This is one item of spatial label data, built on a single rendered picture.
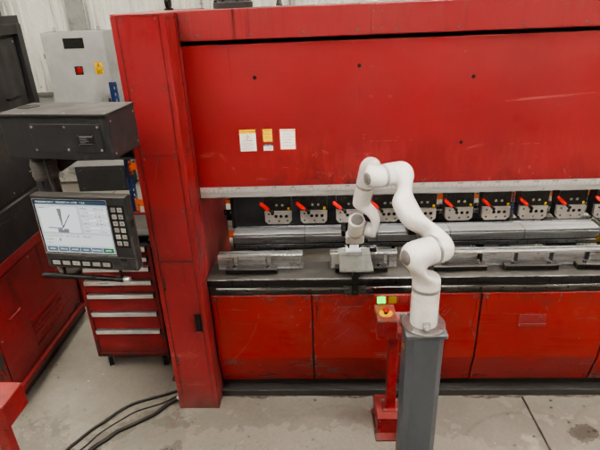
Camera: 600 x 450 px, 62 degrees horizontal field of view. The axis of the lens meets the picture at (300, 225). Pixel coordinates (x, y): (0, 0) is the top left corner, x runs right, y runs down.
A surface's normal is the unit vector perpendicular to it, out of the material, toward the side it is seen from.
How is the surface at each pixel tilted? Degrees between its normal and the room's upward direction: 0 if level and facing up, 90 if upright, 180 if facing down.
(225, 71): 90
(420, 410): 90
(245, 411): 0
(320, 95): 90
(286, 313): 90
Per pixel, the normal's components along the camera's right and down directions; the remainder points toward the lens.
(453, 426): -0.04, -0.91
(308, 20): -0.04, 0.42
